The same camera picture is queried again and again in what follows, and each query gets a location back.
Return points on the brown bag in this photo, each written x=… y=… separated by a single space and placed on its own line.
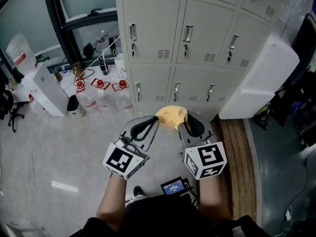
x=77 y=69

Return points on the person's right forearm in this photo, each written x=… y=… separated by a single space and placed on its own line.
x=209 y=196

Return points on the person's left forearm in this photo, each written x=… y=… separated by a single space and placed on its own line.
x=111 y=199

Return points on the grey metal locker cabinet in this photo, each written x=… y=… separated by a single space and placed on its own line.
x=205 y=28

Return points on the yellow and black bag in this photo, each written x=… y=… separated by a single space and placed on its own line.
x=263 y=113

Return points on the person's black shirt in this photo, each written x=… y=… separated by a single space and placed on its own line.
x=160 y=218

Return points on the wooden plank platform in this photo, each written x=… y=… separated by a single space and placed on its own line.
x=237 y=152

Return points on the small bottle blue label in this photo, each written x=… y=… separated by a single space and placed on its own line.
x=64 y=70

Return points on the white power adapter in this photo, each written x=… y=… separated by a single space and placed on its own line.
x=288 y=215

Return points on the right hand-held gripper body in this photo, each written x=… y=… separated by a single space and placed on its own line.
x=205 y=160

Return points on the black drinking bottle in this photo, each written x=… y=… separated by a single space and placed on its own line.
x=103 y=67

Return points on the black clothes rack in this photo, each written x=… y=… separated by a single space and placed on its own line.
x=303 y=38

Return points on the small dark bottle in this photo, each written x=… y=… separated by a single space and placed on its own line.
x=58 y=76

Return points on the white water dispenser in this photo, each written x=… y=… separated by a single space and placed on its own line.
x=47 y=88

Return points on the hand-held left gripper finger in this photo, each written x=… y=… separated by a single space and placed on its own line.
x=151 y=137
x=128 y=130

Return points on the clear water bottle red cap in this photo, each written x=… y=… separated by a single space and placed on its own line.
x=34 y=106
x=105 y=102
x=124 y=102
x=89 y=105

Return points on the silver foil wrapped duct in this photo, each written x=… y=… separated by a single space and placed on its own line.
x=291 y=4

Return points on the black pouch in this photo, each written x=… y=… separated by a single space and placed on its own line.
x=88 y=49

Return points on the black framed glass window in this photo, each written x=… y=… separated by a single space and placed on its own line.
x=57 y=9

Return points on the black office chair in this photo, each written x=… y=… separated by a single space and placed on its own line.
x=6 y=102

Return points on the person's black shoe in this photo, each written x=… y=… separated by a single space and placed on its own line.
x=138 y=191

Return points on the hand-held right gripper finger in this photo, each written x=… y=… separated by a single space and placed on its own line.
x=208 y=130
x=186 y=138

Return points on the small black white bin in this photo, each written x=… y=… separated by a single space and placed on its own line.
x=73 y=106

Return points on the clear water jug red label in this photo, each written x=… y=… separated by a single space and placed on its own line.
x=19 y=51

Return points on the white paper bag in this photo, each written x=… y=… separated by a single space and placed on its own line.
x=119 y=65

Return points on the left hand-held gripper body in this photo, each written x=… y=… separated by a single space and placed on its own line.
x=123 y=160

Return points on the black device with screen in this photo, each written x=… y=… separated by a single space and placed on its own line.
x=172 y=187

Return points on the yellow cloth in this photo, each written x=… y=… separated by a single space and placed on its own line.
x=170 y=115

